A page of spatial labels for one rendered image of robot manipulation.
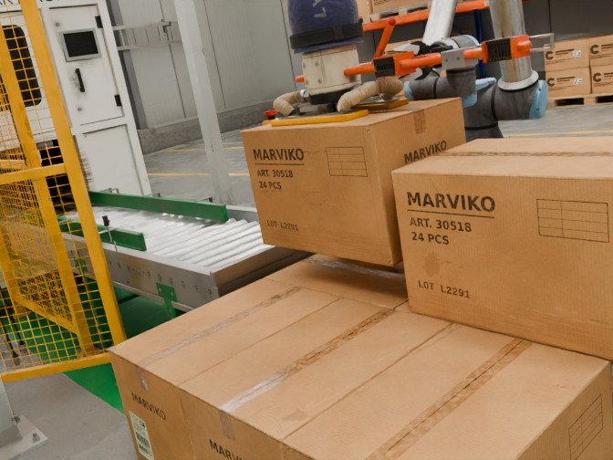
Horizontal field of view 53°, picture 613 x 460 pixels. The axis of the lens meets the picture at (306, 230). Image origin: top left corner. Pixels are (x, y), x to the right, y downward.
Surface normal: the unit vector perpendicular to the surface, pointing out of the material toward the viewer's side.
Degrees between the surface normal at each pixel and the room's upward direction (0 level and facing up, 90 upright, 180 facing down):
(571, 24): 90
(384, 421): 0
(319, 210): 90
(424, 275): 90
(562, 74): 86
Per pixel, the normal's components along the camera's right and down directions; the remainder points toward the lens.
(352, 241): -0.74, 0.30
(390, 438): -0.17, -0.95
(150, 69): 0.74, 0.06
